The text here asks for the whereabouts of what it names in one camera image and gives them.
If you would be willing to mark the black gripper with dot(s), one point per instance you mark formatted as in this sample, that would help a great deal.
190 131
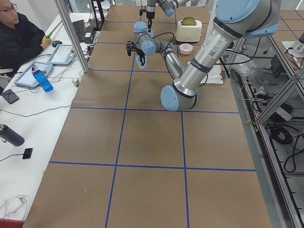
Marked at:
137 50
149 15

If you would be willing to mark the light blue cup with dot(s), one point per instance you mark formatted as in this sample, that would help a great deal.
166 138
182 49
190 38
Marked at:
150 33
141 62

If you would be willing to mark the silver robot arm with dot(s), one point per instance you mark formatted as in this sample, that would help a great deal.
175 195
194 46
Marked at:
234 19
167 6

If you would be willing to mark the brown toast slice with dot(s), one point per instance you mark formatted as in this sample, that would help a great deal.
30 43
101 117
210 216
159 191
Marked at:
188 21

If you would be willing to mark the cream two-slot toaster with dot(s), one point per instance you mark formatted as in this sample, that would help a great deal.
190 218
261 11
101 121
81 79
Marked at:
185 33

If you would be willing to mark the pink plastic bowl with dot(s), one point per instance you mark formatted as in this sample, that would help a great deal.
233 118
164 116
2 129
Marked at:
185 48

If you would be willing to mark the black keyboard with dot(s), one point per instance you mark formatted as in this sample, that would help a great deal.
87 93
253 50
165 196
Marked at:
79 27

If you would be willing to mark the teach pendant far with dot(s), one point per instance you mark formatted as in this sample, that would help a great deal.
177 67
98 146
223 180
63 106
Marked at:
62 55

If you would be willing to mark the teach pendant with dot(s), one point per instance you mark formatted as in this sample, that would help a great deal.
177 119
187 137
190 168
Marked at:
62 55
27 79

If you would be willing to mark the black computer mouse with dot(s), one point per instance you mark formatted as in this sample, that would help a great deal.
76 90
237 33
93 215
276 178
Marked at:
56 42

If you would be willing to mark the blue water bottle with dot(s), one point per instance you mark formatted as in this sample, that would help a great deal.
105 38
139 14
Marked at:
41 78

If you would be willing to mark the teach pendant near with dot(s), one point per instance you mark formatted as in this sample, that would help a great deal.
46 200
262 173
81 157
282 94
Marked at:
27 79

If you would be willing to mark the person in black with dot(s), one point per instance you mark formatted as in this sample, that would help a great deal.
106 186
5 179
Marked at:
20 39

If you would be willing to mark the black smartphone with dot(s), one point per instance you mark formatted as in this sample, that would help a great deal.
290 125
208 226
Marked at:
9 96

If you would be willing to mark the small black puck device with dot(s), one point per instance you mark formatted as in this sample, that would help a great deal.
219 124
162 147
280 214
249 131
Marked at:
27 153

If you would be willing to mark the dark grey thermos bottle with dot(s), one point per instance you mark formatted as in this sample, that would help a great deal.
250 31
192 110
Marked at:
10 135

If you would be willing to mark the aluminium frame post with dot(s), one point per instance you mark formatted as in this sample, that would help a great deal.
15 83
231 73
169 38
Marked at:
64 15

